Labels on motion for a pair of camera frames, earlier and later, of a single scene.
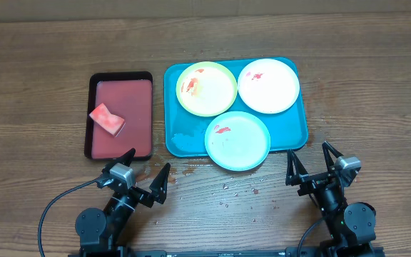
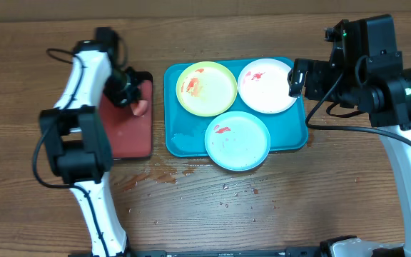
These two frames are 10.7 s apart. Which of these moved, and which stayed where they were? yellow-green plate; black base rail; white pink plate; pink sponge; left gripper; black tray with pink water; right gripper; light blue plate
Moved: pink sponge; right gripper; left gripper
Stayed: black base rail; white pink plate; black tray with pink water; yellow-green plate; light blue plate
